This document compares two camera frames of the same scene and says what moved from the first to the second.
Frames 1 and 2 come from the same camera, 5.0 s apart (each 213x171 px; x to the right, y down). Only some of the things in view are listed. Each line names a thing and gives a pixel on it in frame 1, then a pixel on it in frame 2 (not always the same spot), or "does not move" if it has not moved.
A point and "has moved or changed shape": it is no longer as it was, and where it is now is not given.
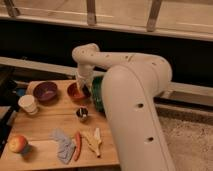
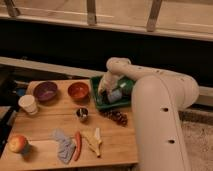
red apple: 17,143 does not move
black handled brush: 86,91 has moved or changed shape
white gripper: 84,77 → 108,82
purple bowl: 46,91 does not move
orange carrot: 77,145 does not move
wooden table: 59,123 does not move
